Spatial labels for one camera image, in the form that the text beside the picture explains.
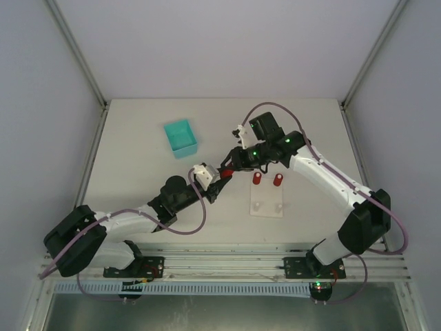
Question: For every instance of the white peg base plate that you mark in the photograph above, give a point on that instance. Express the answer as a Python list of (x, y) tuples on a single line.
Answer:
[(266, 199)]

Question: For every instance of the large red spring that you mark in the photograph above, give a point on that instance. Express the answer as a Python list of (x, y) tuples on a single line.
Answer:
[(278, 179)]

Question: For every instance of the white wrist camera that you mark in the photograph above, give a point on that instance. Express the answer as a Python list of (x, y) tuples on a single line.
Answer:
[(205, 175), (244, 139)]

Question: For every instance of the white slotted cable duct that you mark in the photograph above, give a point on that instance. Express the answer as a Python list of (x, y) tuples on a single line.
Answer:
[(300, 290)]

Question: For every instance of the black mounting plate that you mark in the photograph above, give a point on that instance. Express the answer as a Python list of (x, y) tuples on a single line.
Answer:
[(144, 267), (297, 268)]

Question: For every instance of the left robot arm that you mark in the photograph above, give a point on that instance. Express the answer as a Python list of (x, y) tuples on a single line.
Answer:
[(85, 238)]

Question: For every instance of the right aluminium corner post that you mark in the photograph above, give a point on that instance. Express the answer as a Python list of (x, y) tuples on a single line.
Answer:
[(377, 46)]

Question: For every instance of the long red spring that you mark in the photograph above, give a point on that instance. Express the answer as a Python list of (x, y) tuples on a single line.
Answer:
[(257, 177)]

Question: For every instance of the aluminium rail frame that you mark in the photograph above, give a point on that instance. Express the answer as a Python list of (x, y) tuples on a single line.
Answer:
[(134, 158)]

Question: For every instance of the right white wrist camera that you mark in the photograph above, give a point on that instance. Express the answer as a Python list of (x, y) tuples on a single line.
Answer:
[(244, 139)]

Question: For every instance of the teal plastic bin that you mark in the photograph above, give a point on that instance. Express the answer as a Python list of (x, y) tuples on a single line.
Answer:
[(182, 140)]

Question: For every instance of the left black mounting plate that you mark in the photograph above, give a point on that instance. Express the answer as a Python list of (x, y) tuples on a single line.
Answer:
[(144, 267)]

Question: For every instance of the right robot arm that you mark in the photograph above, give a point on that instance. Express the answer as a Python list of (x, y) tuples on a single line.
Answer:
[(365, 211)]

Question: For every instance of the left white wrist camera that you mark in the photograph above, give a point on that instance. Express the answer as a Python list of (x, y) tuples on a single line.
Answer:
[(205, 175)]

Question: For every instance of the left aluminium corner post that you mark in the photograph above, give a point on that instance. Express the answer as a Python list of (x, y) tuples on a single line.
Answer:
[(69, 38)]

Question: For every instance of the aluminium corner post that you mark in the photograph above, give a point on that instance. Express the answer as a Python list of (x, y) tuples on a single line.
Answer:
[(377, 46), (69, 38)]

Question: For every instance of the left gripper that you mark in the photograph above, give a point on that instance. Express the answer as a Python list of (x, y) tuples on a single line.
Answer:
[(213, 192)]

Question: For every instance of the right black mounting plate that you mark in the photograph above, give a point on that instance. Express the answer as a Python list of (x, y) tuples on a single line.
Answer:
[(297, 268)]

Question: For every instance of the short red spring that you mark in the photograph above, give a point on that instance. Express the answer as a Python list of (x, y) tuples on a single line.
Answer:
[(226, 173)]

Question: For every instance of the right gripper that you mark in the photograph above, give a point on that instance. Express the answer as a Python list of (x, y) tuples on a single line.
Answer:
[(235, 158)]

